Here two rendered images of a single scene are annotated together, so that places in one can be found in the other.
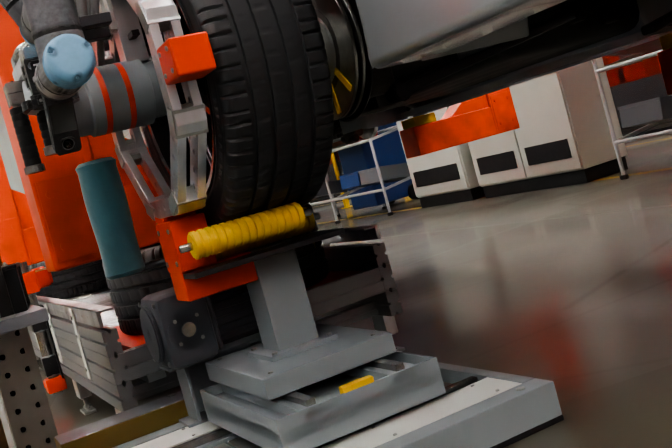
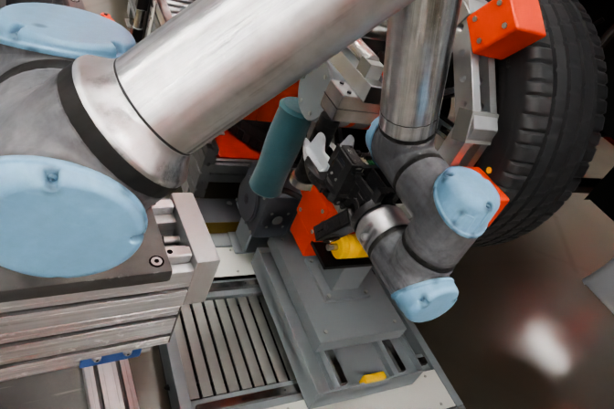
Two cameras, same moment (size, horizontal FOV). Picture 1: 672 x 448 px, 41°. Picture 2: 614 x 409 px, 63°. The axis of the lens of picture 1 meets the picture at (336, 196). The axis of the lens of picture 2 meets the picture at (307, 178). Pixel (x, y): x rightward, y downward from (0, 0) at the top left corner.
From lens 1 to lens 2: 1.32 m
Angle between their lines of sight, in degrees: 34
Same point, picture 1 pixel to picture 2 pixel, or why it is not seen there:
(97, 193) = (286, 139)
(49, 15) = (449, 256)
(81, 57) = (441, 309)
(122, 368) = (207, 173)
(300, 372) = (344, 341)
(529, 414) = not seen: outside the picture
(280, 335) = (338, 283)
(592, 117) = not seen: hidden behind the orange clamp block
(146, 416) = (209, 224)
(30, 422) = not seen: hidden behind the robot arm
